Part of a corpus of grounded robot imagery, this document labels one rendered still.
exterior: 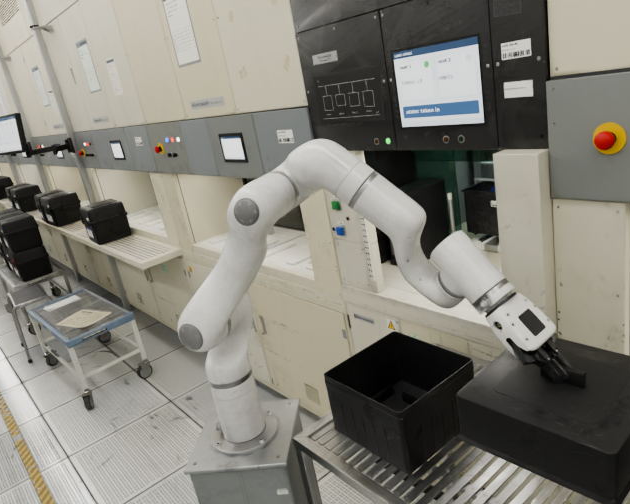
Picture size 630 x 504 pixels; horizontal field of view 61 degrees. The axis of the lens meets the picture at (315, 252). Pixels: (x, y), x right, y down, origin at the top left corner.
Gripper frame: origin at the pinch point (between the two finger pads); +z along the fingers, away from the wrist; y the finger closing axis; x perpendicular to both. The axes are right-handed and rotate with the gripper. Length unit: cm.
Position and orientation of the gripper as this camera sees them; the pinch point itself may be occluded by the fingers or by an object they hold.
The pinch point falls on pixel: (557, 368)
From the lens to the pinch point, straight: 110.8
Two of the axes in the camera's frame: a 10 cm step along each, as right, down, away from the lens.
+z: 6.0, 7.5, -3.0
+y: 7.3, -3.5, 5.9
